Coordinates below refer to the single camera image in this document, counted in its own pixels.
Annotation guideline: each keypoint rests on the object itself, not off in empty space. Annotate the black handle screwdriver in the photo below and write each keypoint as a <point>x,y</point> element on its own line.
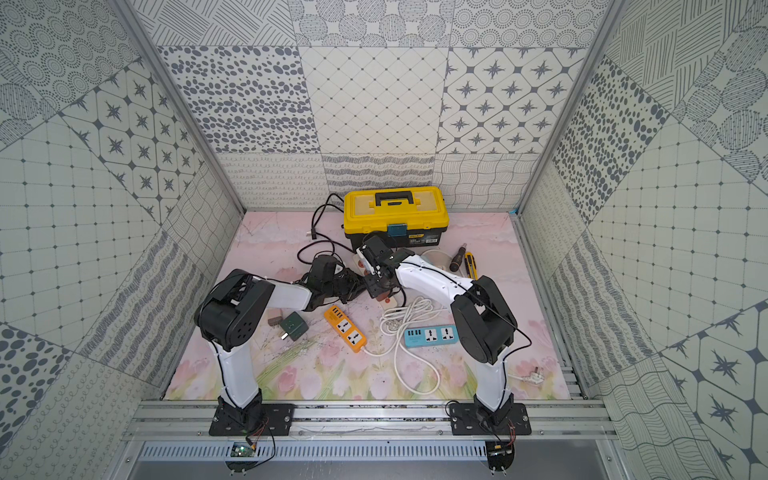
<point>458,259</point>

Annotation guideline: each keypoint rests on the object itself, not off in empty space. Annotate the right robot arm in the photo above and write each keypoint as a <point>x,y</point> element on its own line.
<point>484,322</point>

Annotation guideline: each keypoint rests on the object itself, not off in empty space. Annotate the aluminium mounting rail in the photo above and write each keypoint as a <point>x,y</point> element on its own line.
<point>549,420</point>

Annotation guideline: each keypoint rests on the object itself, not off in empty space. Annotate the pink beige plug adapter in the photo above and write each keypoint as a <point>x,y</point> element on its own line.
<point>274,317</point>

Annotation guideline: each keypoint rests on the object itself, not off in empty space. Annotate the teal round-end power strip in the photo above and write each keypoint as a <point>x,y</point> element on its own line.
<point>438,258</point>

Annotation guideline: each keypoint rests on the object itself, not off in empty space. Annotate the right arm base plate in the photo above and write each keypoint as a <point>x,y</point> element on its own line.
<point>473,418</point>

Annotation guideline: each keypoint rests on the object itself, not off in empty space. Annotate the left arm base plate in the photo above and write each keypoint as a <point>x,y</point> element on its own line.
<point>270,418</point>

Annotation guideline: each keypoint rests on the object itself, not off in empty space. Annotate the orange USB power strip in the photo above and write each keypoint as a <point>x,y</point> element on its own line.
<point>345,328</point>

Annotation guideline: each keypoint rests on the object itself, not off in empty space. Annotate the teal USB power strip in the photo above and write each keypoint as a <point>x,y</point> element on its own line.
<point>430,336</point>

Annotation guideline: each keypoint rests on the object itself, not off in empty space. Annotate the yellow black toolbox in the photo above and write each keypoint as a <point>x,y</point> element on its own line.
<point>402,217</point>

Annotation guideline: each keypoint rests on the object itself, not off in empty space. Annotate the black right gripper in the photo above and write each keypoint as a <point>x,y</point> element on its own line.
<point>372,287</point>

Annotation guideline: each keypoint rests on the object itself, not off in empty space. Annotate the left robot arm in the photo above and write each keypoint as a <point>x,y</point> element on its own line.
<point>230,314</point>

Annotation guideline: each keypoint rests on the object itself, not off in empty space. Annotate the white plug on mat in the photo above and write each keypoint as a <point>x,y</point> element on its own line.
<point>535,377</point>

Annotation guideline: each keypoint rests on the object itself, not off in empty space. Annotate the yellow utility knife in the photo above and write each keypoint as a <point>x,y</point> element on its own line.
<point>471,266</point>

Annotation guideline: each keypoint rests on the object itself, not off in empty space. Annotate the dark green dragon cube adapter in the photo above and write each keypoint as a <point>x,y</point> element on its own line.
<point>293,326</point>

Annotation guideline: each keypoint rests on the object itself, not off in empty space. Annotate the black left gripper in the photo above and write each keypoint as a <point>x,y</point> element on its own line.
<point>348,282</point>

